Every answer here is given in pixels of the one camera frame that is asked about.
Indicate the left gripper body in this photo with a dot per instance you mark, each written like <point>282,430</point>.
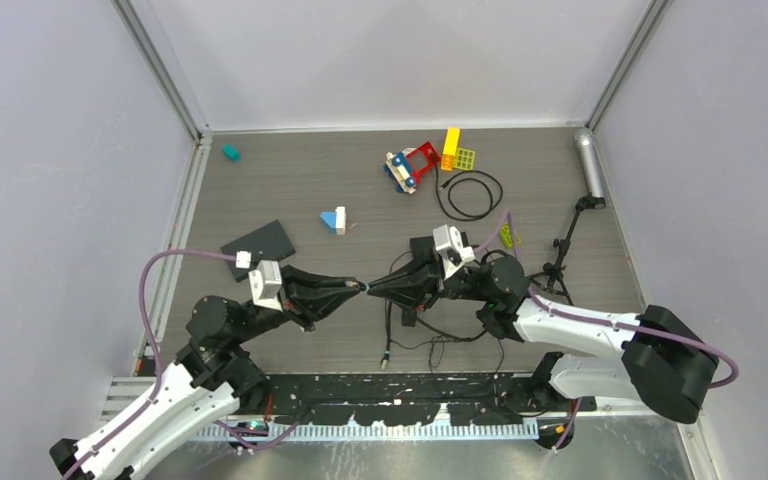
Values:
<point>304,310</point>

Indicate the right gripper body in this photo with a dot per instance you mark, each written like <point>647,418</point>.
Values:
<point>430,290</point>

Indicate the blue white toy brick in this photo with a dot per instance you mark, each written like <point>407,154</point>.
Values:
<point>335,220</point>

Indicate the green toy brick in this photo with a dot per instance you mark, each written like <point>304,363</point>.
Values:
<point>509,238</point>

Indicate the black mini tripod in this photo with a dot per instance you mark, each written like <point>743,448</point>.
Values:
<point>550,279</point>

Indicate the silver microphone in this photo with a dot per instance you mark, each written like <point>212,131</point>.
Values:
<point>585,145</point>

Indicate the black power adapter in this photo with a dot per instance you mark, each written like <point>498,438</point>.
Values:
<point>409,317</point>

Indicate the black network switch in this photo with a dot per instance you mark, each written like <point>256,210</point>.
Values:
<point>422,249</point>

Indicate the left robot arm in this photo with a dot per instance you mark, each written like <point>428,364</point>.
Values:
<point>211,377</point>

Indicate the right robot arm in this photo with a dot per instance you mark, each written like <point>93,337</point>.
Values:
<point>652,357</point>

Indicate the red blue toy vehicle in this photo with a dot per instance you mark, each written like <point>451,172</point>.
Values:
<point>408,167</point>

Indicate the lime green grid plate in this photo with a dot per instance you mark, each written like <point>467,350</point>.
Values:
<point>464,159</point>

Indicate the yellow toy brick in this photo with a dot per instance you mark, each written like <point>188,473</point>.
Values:
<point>449,150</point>

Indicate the teal block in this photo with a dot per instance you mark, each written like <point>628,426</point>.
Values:
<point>231,153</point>

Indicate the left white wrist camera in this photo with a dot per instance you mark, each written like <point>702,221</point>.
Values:
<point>266,285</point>

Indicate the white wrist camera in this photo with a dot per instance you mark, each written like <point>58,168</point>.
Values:
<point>266,285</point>
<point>453,250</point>

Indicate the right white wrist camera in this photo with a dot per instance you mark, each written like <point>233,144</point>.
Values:
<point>453,250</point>

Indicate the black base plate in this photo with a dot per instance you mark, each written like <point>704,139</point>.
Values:
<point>405,399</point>

